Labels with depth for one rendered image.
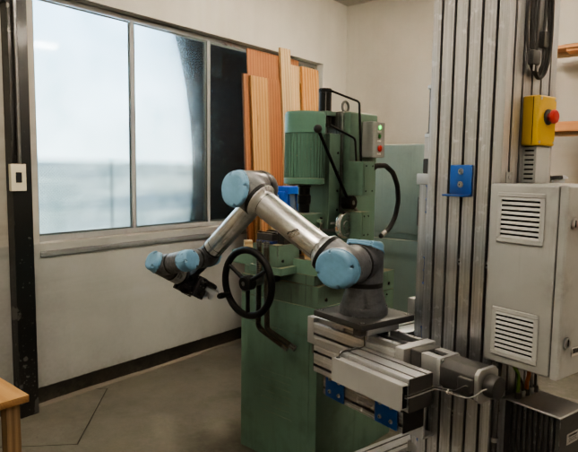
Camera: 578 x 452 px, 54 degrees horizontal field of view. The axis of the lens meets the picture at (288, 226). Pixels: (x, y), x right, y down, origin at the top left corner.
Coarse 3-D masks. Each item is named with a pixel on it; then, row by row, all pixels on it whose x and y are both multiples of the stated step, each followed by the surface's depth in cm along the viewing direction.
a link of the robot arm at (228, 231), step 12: (276, 180) 188; (276, 192) 187; (228, 216) 200; (240, 216) 195; (252, 216) 195; (228, 228) 198; (240, 228) 198; (216, 240) 202; (228, 240) 201; (204, 252) 205; (216, 252) 204; (204, 264) 205; (216, 264) 212
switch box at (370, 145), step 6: (366, 126) 253; (372, 126) 251; (384, 126) 258; (366, 132) 254; (372, 132) 251; (366, 138) 254; (372, 138) 252; (366, 144) 254; (372, 144) 252; (378, 144) 255; (366, 150) 254; (372, 150) 252; (366, 156) 254; (372, 156) 252; (378, 156) 256
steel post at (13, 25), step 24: (0, 0) 261; (24, 0) 268; (24, 24) 268; (24, 48) 269; (24, 72) 270; (24, 96) 271; (24, 120) 272; (24, 144) 273; (24, 168) 271; (24, 192) 274; (24, 216) 275; (24, 240) 276; (24, 264) 277; (24, 288) 278; (24, 312) 279; (24, 336) 280; (24, 360) 280; (24, 384) 281; (24, 408) 282
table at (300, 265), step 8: (240, 256) 250; (248, 256) 247; (304, 256) 233; (248, 264) 247; (296, 264) 229; (304, 264) 226; (280, 272) 222; (288, 272) 225; (296, 272) 228; (304, 272) 226; (312, 272) 223
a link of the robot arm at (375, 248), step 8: (352, 240) 170; (360, 240) 168; (368, 240) 168; (368, 248) 168; (376, 248) 169; (376, 256) 169; (376, 264) 168; (376, 272) 170; (368, 280) 169; (376, 280) 170
